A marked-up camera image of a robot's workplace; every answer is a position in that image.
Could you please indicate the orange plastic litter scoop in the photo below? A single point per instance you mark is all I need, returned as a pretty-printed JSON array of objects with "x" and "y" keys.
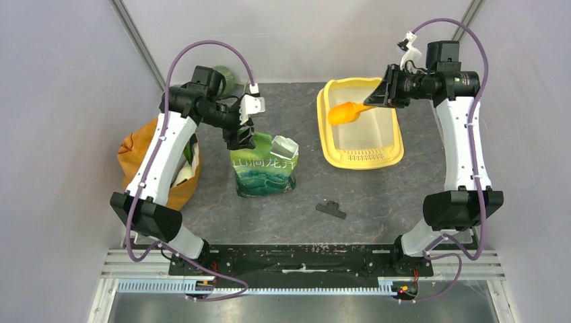
[{"x": 346, "y": 112}]

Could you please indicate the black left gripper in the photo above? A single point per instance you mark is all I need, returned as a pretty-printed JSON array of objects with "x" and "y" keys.
[{"x": 236, "y": 142}]

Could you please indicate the green cat litter bag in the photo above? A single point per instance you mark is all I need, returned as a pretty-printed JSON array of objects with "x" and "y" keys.
[{"x": 268, "y": 168}]

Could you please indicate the grey slotted cable duct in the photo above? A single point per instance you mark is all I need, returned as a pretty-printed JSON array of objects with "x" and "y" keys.
[{"x": 194, "y": 287}]

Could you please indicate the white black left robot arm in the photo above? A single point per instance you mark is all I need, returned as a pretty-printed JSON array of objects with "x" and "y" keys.
[{"x": 143, "y": 206}]

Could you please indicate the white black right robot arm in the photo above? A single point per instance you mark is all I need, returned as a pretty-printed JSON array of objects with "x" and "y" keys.
[{"x": 468, "y": 198}]

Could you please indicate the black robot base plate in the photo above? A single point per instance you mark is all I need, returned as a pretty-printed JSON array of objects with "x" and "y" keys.
[{"x": 377, "y": 260}]

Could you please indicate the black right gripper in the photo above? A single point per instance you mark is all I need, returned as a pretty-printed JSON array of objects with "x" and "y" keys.
[{"x": 387, "y": 91}]

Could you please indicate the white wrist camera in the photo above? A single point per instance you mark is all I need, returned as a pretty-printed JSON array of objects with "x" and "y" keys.
[
  {"x": 252, "y": 103},
  {"x": 410, "y": 53}
]

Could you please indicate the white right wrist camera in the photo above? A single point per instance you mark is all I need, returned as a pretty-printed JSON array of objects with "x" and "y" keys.
[{"x": 410, "y": 53}]

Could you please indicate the black bag clip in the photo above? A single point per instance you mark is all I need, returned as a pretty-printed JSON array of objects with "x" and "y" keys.
[{"x": 331, "y": 208}]

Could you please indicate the yellow plastic litter box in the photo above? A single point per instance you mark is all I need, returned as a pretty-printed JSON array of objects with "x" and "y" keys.
[{"x": 372, "y": 141}]

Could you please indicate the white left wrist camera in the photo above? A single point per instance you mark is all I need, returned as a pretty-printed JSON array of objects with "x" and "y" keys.
[{"x": 252, "y": 103}]

